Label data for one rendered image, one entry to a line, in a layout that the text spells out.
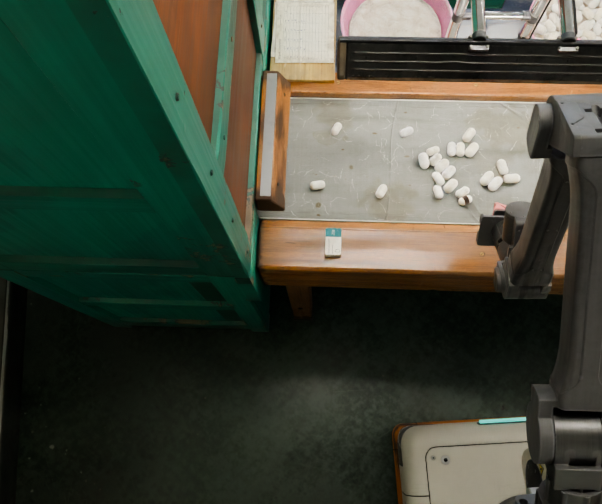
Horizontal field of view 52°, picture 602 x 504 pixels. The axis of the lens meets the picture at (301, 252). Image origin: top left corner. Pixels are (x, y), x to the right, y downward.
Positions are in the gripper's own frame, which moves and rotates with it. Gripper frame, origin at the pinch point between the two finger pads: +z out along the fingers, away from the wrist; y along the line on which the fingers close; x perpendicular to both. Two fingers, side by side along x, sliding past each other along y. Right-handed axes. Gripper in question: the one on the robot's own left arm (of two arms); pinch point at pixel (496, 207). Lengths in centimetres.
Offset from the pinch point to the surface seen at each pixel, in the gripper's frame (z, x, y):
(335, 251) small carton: -1.4, 10.9, 31.9
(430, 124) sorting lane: 25.9, -6.4, 10.8
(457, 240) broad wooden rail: 2.8, 10.0, 5.9
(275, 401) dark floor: 27, 90, 49
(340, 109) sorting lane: 28.4, -8.6, 31.6
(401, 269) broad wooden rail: -2.4, 14.4, 17.8
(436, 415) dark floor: 25, 91, -2
